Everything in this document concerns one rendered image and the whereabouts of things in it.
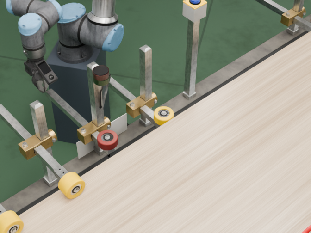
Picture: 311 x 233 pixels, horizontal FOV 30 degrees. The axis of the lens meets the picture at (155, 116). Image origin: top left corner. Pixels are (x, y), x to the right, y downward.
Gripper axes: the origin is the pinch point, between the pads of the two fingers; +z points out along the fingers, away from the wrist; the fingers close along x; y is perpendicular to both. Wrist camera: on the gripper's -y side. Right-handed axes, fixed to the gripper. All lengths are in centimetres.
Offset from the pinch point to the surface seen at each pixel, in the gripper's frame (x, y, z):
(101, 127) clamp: -3.7, -36.4, -3.6
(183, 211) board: 1, -89, -8
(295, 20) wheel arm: -124, -38, 1
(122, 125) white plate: -17.5, -31.7, 8.6
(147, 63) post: -29, -36, -23
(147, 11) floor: -147, 104, 83
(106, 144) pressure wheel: 2.6, -48.0, -8.0
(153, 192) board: 3, -76, -7
